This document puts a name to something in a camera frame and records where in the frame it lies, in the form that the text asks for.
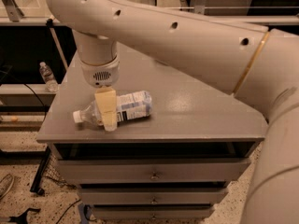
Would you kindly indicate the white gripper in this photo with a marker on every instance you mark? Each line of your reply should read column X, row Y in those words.
column 101, row 75

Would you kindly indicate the blue label plastic bottle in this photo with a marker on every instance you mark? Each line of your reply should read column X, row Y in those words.
column 134, row 105

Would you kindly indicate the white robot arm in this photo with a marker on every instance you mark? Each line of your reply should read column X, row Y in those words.
column 257, row 65

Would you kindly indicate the clear water bottle on ledge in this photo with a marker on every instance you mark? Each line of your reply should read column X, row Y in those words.
column 48, row 77

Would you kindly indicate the top grey drawer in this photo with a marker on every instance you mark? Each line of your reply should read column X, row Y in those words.
column 146, row 171

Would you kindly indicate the grey drawer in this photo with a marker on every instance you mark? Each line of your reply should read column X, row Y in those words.
column 146, row 171
column 153, row 211
column 152, row 196

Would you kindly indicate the wooden stick with black clamp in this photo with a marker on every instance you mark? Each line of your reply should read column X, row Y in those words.
column 50, row 24

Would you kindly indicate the grey drawer cabinet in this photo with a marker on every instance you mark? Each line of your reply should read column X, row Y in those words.
column 189, row 120

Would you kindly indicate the middle grey drawer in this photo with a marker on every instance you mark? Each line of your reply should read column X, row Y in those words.
column 152, row 196

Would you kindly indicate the bottom grey drawer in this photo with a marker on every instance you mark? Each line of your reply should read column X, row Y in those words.
column 153, row 211

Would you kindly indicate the black stand leg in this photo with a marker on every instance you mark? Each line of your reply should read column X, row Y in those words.
column 35, row 188

